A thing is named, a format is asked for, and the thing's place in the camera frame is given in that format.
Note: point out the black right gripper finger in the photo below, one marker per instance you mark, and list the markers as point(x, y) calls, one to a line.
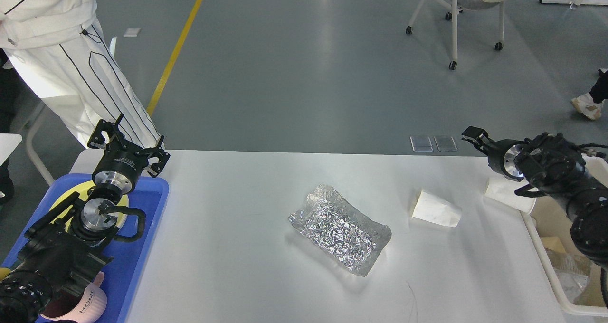
point(480, 140)

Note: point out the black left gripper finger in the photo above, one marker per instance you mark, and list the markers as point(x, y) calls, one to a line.
point(107, 136)
point(158, 152)

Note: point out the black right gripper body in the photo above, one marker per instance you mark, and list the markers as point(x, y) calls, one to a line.
point(501, 157)

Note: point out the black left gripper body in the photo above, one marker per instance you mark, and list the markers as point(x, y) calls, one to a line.
point(119, 168)

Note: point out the white paper cup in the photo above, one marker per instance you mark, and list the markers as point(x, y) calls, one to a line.
point(436, 210)
point(503, 190)

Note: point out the yellow plastic plate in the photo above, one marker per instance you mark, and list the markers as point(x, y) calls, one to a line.
point(82, 188)

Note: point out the foil wrapper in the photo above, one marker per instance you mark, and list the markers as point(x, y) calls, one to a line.
point(573, 273)

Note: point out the pink mug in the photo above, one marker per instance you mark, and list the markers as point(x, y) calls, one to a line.
point(86, 308)

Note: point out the silver foil bag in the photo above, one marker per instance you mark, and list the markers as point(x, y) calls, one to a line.
point(336, 227)

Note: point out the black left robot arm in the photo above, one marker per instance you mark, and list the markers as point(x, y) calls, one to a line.
point(65, 248)

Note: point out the floor socket plate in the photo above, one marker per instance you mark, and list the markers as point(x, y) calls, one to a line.
point(445, 143)
point(421, 143)

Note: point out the white side table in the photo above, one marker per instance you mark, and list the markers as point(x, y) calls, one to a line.
point(8, 143)

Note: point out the person in dark trousers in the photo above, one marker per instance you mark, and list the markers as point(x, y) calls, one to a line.
point(589, 104)

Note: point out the blue plastic tray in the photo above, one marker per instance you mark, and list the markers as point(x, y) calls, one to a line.
point(123, 273)

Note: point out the person in white trousers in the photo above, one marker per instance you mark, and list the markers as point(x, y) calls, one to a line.
point(59, 50)

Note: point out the white plastic bin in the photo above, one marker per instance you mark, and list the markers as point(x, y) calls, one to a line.
point(548, 220)

